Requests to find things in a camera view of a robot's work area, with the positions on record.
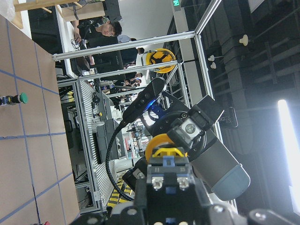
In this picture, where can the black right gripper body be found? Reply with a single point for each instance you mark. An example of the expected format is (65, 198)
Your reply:
(205, 114)

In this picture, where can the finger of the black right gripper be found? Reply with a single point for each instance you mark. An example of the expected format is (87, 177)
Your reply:
(185, 133)

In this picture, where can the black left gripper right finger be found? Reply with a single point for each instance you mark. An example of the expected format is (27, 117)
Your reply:
(202, 206)

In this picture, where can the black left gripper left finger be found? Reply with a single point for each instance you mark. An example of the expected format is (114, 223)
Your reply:
(142, 199)

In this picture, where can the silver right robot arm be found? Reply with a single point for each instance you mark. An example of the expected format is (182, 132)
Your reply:
(236, 178)

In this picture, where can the green push button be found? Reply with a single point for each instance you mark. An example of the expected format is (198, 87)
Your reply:
(13, 100)

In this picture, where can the yellow hard hat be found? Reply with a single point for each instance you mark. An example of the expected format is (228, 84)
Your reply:
(160, 55)

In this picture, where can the seated person black shirt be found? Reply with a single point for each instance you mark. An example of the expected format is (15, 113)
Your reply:
(90, 29)

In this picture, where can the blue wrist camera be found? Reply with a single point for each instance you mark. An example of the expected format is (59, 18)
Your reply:
(144, 100)

